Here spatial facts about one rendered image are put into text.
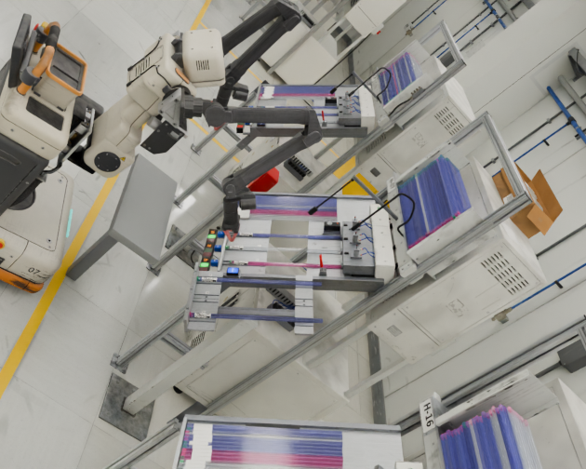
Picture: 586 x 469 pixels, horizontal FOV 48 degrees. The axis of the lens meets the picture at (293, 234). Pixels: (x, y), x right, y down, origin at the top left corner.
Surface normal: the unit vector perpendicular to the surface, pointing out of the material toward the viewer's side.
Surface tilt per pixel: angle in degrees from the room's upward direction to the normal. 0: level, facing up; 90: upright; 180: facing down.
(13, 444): 0
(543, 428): 90
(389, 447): 44
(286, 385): 90
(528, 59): 90
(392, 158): 90
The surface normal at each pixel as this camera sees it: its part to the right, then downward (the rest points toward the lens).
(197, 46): -0.02, -0.71
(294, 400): -0.04, 0.56
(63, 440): 0.72, -0.55
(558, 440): -0.70, -0.61
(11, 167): 0.13, 0.70
